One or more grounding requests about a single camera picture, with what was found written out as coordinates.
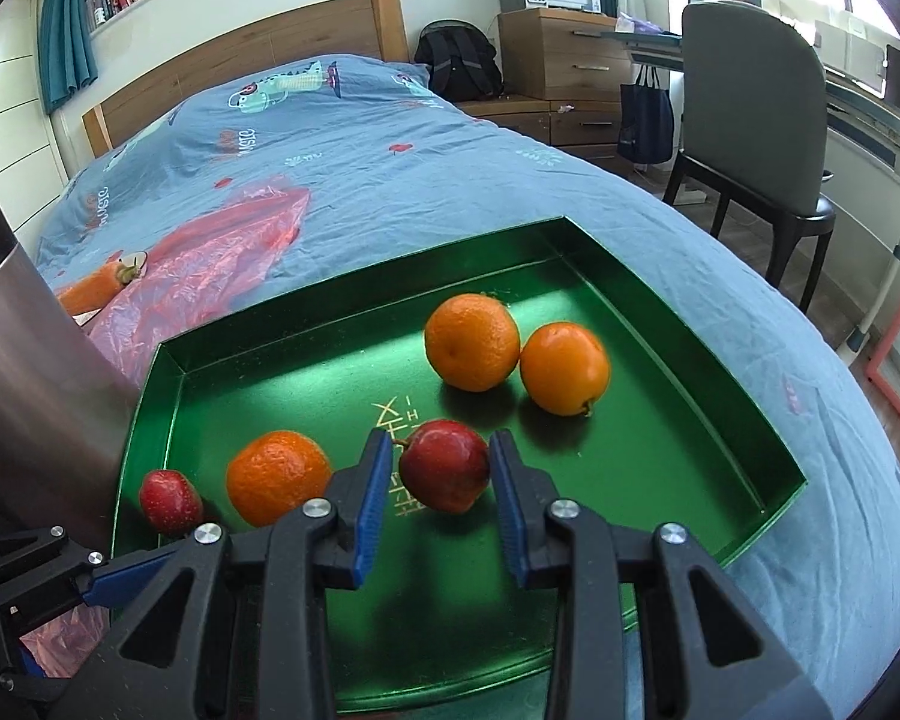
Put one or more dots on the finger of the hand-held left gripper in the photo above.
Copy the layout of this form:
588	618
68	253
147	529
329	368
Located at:
127	574

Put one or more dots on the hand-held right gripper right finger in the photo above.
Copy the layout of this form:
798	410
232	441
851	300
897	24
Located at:
510	510

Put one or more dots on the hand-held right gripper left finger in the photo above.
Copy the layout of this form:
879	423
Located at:
367	510

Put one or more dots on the red apple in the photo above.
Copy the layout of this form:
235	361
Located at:
444	465

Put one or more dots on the small red plum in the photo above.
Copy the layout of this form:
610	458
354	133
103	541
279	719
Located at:
169	501

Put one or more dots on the bumpy orange mandarin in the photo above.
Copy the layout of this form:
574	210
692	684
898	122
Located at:
277	478
471	341

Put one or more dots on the smooth orange with stem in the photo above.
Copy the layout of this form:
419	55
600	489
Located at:
565	369

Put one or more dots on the green metal tray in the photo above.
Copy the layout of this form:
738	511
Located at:
645	420

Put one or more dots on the carrot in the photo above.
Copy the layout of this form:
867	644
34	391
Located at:
90	292

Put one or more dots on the pink plastic sheet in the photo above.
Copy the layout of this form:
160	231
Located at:
217	255

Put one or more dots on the bed with blue cover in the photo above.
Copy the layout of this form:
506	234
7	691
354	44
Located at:
450	187

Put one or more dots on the low wooden drawer cabinet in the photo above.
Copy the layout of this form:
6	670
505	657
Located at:
570	127

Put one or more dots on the dark blue tote bag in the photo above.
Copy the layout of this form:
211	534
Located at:
645	120

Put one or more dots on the white stand pole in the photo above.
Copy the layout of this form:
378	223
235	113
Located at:
881	292

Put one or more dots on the black backpack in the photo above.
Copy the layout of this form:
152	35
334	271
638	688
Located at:
457	64

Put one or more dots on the tall wooden drawer cabinet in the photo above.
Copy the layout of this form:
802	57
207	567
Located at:
562	56

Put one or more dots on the grey chair with black legs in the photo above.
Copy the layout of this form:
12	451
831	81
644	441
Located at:
750	112

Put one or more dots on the wooden headboard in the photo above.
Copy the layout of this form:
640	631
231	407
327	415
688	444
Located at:
270	52

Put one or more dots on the white wardrobe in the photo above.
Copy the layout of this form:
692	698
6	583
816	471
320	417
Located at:
7	112

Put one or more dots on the grey desk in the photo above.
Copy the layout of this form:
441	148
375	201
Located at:
870	112

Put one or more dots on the teal curtain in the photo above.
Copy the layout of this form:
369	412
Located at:
67	30

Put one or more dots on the red frame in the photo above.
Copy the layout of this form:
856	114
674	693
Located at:
896	390

